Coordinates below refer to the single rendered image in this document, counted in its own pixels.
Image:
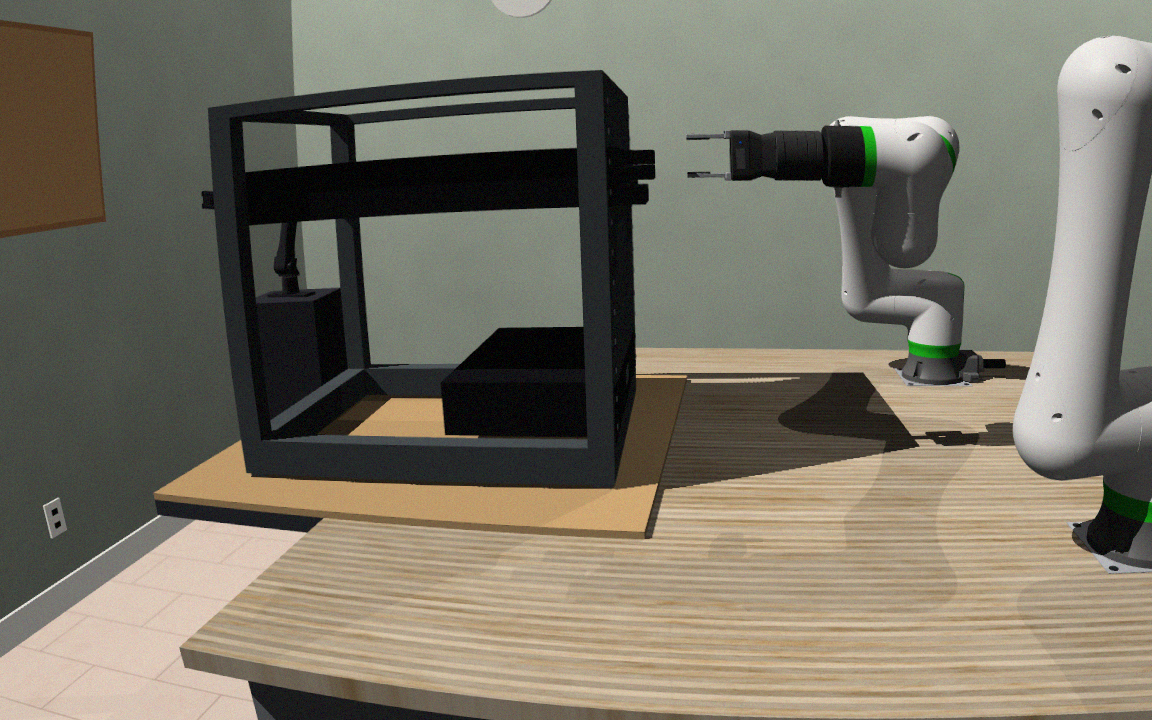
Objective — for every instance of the tan wooden board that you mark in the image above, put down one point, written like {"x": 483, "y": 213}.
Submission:
{"x": 622, "y": 512}

